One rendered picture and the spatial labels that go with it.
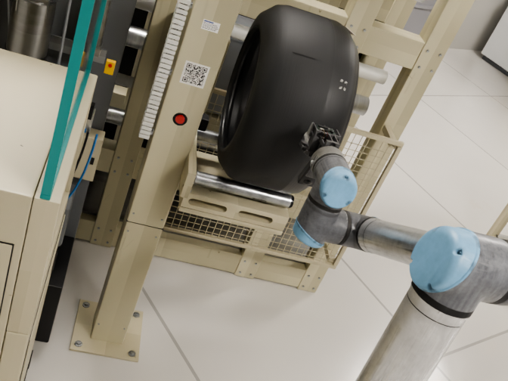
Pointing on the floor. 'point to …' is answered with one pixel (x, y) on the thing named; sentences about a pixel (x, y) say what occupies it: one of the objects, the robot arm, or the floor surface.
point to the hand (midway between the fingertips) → (310, 136)
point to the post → (162, 166)
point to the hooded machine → (498, 46)
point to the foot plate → (128, 353)
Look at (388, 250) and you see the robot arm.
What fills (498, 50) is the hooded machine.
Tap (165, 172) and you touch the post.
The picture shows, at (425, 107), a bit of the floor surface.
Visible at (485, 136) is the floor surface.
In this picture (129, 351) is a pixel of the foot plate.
